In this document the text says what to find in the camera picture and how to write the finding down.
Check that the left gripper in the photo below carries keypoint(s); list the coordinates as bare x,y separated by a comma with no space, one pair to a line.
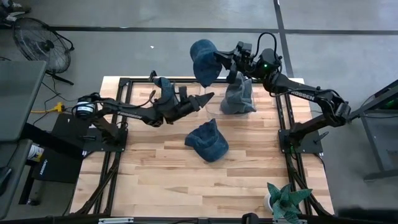
183,109

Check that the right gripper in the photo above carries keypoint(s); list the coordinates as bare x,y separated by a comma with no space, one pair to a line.
247,63

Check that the blue hat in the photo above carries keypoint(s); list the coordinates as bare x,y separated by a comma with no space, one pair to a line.
206,143
203,62

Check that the light grey hat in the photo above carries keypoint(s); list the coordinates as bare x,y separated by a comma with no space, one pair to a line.
233,96

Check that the dark blue cap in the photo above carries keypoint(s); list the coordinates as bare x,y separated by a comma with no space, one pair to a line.
164,90

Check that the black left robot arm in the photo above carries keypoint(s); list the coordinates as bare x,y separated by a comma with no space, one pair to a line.
130,115

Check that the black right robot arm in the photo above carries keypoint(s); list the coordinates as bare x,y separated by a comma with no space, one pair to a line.
304,95

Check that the clear plastic bin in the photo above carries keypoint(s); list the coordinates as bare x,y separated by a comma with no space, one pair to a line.
191,85
213,105

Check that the white plant pot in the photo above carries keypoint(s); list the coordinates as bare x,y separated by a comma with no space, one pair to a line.
268,203

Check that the black rounded object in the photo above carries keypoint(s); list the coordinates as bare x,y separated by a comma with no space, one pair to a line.
250,218

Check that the green artificial plant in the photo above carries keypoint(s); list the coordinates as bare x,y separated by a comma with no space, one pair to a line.
287,202

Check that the black flat box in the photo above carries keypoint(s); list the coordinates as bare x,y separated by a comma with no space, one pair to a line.
66,127

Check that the yellow power plug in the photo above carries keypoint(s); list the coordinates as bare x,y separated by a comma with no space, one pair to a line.
58,108

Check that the black metal side table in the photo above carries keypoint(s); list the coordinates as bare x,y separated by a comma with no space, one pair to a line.
370,106

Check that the black Husky tool bag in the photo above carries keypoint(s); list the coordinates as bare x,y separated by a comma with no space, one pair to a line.
59,168

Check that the black floor fan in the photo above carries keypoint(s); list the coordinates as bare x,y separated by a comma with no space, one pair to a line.
46,45

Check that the black device green light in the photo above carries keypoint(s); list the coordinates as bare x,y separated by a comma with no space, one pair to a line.
390,104

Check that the white labelled can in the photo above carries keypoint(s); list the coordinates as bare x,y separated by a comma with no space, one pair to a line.
35,152

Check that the grey desk top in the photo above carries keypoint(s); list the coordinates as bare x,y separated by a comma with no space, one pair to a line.
18,99
11,174

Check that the person's shoe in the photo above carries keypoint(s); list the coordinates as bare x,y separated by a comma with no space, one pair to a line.
14,16
18,8

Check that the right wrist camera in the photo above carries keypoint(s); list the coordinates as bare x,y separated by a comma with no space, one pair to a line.
244,48

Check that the black frame clamp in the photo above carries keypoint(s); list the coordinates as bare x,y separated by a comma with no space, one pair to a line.
152,74

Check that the black aluminium frame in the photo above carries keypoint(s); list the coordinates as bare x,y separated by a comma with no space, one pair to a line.
140,80

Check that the silver aluminium rail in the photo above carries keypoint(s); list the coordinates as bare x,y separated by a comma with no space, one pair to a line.
115,220

